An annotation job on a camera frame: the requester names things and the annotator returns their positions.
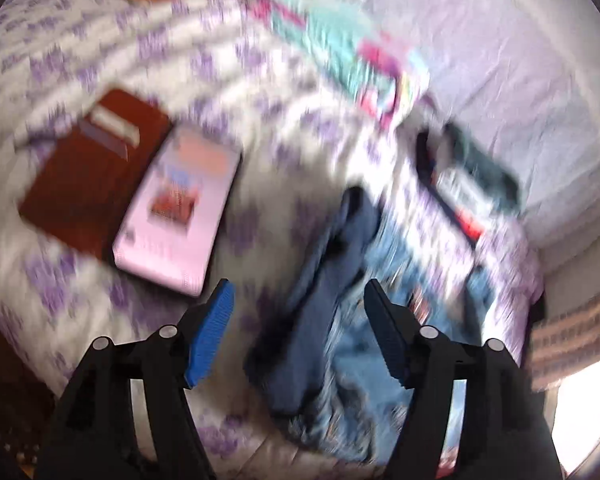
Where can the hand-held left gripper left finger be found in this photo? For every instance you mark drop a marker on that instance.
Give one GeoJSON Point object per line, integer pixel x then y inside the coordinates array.
{"type": "Point", "coordinates": [209, 337]}

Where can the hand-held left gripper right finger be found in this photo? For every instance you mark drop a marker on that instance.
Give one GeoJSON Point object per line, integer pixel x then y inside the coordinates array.
{"type": "Point", "coordinates": [387, 342]}

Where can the blue denim pants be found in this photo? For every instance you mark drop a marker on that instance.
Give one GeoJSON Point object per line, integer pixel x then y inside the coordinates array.
{"type": "Point", "coordinates": [305, 340]}

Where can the smartphone in brown wallet case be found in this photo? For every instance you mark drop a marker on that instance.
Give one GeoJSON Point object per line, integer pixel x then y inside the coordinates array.
{"type": "Point", "coordinates": [175, 210]}

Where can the folded red garment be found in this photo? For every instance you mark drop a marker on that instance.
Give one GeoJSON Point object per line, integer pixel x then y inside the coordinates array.
{"type": "Point", "coordinates": [470, 225]}

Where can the folded white cloth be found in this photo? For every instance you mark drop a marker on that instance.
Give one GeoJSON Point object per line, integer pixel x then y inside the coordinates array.
{"type": "Point", "coordinates": [462, 185]}

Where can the stack of folded clothes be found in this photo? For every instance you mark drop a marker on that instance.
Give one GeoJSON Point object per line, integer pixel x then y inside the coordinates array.
{"type": "Point", "coordinates": [430, 170]}

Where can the brick patterned cloth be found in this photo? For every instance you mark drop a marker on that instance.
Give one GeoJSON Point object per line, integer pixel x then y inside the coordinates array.
{"type": "Point", "coordinates": [575, 335]}

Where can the folded teal grey garment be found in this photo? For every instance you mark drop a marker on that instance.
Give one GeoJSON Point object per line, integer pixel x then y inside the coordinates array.
{"type": "Point", "coordinates": [485, 165]}

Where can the purple floral bed sheet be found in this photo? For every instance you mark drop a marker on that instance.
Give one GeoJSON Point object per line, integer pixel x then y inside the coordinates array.
{"type": "Point", "coordinates": [280, 125]}

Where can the folded floral teal blanket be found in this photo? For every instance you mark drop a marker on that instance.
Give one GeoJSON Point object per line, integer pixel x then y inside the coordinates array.
{"type": "Point", "coordinates": [330, 35]}

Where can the lavender wall cloth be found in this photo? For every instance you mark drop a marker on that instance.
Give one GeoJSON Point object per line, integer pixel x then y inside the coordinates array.
{"type": "Point", "coordinates": [505, 60]}

